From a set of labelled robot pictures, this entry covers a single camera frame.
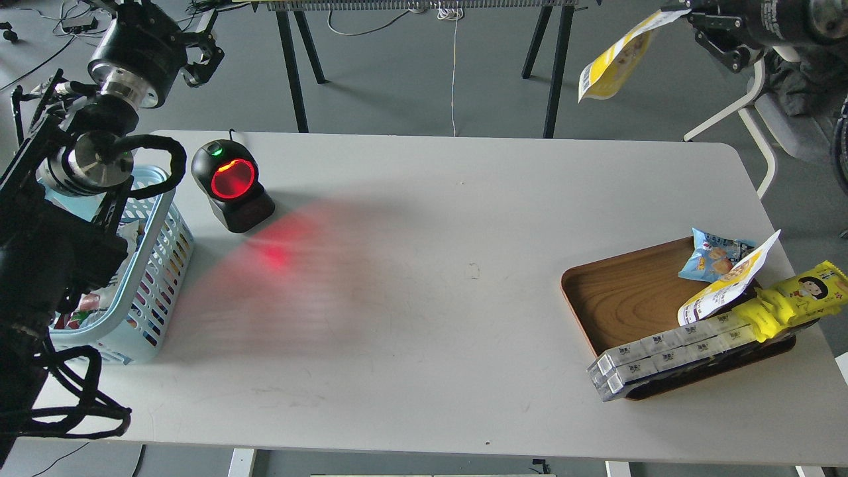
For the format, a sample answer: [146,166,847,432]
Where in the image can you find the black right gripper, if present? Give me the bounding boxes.
[682,1,816,73]

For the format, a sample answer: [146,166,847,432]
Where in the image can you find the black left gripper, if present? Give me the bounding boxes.
[87,3,225,109]

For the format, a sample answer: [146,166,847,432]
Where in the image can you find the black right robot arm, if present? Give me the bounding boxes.
[682,1,847,73]

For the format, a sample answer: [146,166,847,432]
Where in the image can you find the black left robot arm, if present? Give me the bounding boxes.
[1,1,224,459]

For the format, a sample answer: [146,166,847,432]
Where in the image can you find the blue snack bag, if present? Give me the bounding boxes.
[678,227,757,283]

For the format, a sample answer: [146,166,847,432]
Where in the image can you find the snacks inside basket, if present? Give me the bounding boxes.
[51,218,146,330]

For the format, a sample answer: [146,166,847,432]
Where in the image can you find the yellow snack bar package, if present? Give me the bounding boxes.
[731,260,847,343]

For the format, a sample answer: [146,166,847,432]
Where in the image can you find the light blue plastic basket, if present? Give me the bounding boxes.
[50,192,194,365]

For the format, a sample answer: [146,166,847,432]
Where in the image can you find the silver boxed snack pack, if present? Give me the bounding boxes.
[586,312,757,401]

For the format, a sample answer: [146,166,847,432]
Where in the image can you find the black table legs left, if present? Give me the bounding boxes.
[275,8,327,133]

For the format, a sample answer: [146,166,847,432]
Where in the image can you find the black table legs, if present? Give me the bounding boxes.
[521,2,578,138]
[275,8,327,133]

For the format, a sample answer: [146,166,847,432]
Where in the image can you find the black barcode scanner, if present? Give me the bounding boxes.
[190,128,276,234]

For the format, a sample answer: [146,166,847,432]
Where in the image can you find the black table legs right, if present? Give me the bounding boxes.
[521,2,578,138]

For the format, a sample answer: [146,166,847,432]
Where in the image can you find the brown wooden tray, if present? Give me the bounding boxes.
[560,237,796,399]

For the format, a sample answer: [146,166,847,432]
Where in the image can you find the white hanging cable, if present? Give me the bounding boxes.
[437,5,464,137]

